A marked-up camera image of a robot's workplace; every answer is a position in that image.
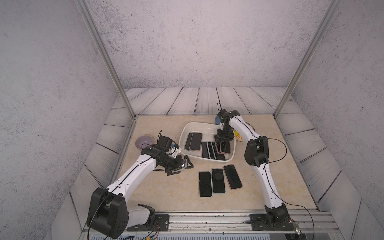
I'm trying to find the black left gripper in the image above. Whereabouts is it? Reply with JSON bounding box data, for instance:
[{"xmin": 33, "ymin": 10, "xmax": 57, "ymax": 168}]
[{"xmin": 159, "ymin": 154, "xmax": 194, "ymax": 175}]

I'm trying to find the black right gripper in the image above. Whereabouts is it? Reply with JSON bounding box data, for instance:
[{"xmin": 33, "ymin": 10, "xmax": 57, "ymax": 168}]
[{"xmin": 216, "ymin": 125, "xmax": 234, "ymax": 142}]

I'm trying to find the white plastic storage box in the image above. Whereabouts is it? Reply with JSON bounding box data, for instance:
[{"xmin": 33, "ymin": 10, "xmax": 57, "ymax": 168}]
[{"xmin": 178, "ymin": 121, "xmax": 237, "ymax": 164}]

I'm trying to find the black phone cream case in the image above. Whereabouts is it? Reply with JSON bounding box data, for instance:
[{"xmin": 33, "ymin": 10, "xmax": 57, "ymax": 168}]
[{"xmin": 199, "ymin": 171, "xmax": 213, "ymax": 198}]

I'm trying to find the black phone green case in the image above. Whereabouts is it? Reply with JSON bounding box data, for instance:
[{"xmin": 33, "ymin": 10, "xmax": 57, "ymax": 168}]
[{"xmin": 211, "ymin": 169, "xmax": 226, "ymax": 194}]

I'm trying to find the black phone pink case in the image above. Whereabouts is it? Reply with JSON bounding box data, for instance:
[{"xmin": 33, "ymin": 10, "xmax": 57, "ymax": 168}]
[{"xmin": 224, "ymin": 165, "xmax": 243, "ymax": 190}]

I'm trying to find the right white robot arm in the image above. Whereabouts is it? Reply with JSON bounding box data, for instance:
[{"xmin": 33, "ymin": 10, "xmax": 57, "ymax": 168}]
[{"xmin": 217, "ymin": 109, "xmax": 291, "ymax": 228}]

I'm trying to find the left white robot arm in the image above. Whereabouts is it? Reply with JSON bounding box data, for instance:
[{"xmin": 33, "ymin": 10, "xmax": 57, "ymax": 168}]
[{"xmin": 86, "ymin": 144, "xmax": 194, "ymax": 240}]

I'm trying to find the black phone lilac case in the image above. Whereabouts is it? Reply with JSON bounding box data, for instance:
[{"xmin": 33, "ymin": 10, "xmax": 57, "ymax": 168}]
[{"xmin": 184, "ymin": 133, "xmax": 193, "ymax": 150}]

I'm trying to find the black phone pink edge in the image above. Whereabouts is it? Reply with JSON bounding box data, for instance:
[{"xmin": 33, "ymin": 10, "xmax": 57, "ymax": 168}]
[{"xmin": 201, "ymin": 142, "xmax": 226, "ymax": 161}]

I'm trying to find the black phone in box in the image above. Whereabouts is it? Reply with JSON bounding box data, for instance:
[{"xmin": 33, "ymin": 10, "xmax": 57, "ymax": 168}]
[{"xmin": 189, "ymin": 133, "xmax": 203, "ymax": 151}]

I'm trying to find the round patterned plate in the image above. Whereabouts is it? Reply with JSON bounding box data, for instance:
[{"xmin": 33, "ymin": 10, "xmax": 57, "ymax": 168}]
[{"xmin": 235, "ymin": 122, "xmax": 255, "ymax": 143}]

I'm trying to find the blue ceramic bowl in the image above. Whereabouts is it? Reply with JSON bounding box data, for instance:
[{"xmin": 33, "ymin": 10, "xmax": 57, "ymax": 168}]
[{"xmin": 215, "ymin": 116, "xmax": 221, "ymax": 126}]

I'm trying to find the lilac ceramic bowl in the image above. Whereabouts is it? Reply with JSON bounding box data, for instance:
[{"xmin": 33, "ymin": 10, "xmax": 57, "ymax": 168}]
[{"xmin": 135, "ymin": 135, "xmax": 153, "ymax": 150}]

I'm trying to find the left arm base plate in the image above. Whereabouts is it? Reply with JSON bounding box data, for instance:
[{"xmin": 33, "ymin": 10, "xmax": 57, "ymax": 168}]
[{"xmin": 127, "ymin": 214, "xmax": 170, "ymax": 232}]

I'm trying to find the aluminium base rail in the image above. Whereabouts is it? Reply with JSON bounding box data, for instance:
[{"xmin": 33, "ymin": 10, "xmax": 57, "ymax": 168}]
[{"xmin": 80, "ymin": 209, "xmax": 343, "ymax": 240}]

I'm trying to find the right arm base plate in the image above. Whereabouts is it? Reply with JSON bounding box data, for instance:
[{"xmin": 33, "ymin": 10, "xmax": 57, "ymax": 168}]
[{"xmin": 246, "ymin": 214, "xmax": 295, "ymax": 231}]

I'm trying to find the right aluminium frame post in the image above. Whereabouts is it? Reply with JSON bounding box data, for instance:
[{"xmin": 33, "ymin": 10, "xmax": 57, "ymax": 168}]
[{"xmin": 273, "ymin": 0, "xmax": 342, "ymax": 119}]

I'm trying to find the aluminium frame post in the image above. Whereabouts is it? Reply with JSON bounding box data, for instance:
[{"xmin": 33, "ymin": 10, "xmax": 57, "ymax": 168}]
[
  {"xmin": 75, "ymin": 0, "xmax": 136, "ymax": 119},
  {"xmin": 273, "ymin": 0, "xmax": 342, "ymax": 119}
]

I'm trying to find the left aluminium frame post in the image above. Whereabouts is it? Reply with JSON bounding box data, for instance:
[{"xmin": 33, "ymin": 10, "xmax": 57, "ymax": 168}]
[{"xmin": 75, "ymin": 0, "xmax": 136, "ymax": 119}]

